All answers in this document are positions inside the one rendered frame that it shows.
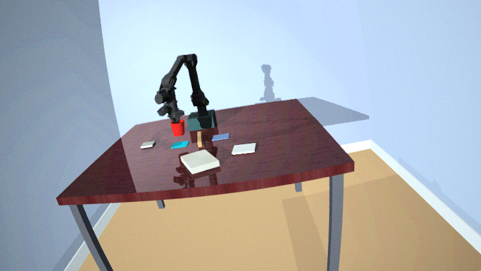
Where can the red cup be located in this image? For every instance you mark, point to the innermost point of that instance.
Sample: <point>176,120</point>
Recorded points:
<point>178,129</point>

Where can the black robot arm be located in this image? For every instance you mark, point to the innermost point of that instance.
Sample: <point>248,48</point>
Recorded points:
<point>166,90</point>

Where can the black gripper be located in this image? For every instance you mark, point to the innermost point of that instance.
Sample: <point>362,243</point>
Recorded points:
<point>176,112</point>

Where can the white flat box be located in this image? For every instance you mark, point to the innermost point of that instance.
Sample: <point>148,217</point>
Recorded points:
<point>199,161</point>

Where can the white flat rectangular pad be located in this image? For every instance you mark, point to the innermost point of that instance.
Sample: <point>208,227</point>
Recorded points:
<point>243,149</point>

